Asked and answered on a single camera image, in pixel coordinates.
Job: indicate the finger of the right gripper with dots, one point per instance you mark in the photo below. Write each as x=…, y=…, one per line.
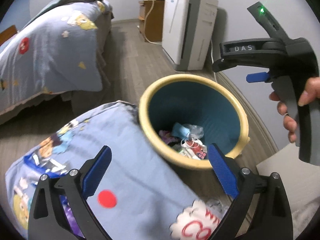
x=257, y=77

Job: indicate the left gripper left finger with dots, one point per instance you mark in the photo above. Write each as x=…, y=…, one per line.
x=47, y=218

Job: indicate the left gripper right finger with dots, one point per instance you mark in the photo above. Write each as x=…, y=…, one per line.
x=272, y=217

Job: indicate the clear plastic bag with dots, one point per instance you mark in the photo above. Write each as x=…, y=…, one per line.
x=195, y=132

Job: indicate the light blue face mask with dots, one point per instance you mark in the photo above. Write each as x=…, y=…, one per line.
x=180, y=131

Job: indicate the white printed trash packet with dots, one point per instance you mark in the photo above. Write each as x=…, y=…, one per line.
x=193, y=149

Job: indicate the person's right hand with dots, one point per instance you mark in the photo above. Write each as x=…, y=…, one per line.
x=310, y=94

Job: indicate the teal bin with yellow rim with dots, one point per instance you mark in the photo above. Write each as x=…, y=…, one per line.
x=195, y=100

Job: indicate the white air purifier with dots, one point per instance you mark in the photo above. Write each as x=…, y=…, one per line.
x=187, y=32

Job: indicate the blue cartoon blanket on table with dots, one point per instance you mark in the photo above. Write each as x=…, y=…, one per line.
x=139, y=197

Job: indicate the wooden cabinet in corner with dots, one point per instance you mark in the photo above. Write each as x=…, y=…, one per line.
x=151, y=20

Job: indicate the blue cartoon bed duvet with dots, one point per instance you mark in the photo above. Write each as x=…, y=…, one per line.
x=55, y=52

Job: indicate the wooden bed headboard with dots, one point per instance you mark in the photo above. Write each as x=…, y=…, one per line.
x=7, y=34

